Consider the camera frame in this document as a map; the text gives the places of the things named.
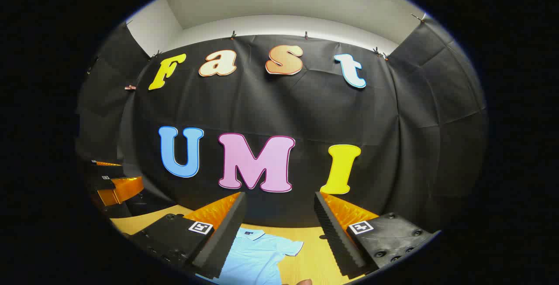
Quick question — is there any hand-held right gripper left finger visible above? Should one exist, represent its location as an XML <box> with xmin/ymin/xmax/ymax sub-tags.
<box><xmin>129</xmin><ymin>192</ymin><xmax>248</xmax><ymax>279</ymax></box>

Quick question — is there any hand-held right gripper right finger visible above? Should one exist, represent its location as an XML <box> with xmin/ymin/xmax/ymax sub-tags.
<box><xmin>314</xmin><ymin>191</ymin><xmax>442</xmax><ymax>279</ymax></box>

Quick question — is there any light blue T-shirt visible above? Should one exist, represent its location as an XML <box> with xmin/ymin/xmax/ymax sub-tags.
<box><xmin>197</xmin><ymin>227</ymin><xmax>304</xmax><ymax>285</ymax></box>

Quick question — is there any black backdrop cloth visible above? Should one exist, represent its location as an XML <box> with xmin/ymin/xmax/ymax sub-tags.
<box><xmin>75</xmin><ymin>17</ymin><xmax>489</xmax><ymax>233</ymax></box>

